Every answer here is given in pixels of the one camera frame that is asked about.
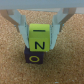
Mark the yellow block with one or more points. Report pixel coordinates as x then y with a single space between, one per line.
39 39

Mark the purple block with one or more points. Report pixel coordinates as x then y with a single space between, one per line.
33 58

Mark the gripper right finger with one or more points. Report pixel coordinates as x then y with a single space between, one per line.
57 25

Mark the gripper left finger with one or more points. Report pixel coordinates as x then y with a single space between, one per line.
20 25

